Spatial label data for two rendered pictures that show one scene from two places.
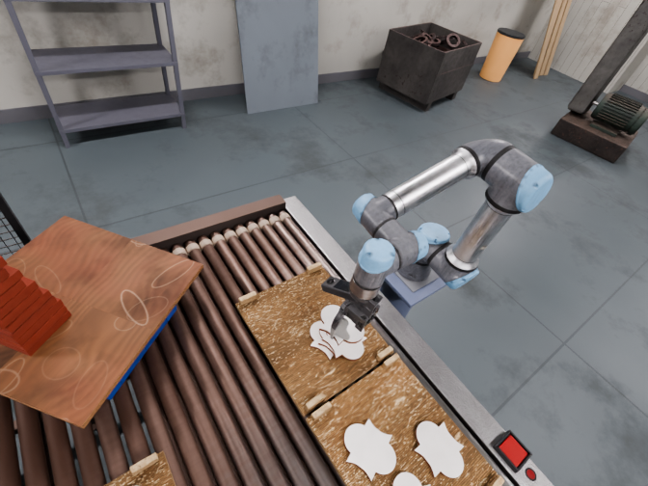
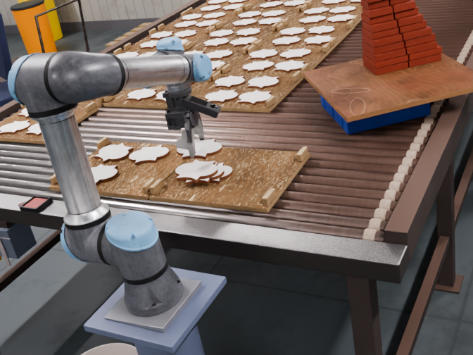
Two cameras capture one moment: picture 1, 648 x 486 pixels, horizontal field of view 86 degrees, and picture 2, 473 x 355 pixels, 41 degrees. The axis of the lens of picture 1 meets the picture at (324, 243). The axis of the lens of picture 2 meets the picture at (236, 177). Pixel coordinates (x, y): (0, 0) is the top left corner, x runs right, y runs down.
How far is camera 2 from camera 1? 2.38 m
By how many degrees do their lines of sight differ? 106
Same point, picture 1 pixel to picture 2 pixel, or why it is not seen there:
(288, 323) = (253, 165)
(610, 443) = not seen: outside the picture
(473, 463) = not seen: hidden behind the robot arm
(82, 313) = (371, 77)
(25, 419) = not seen: hidden behind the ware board
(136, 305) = (350, 91)
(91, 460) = (300, 98)
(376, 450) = (143, 154)
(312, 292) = (253, 188)
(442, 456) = (96, 171)
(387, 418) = (141, 169)
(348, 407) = (172, 160)
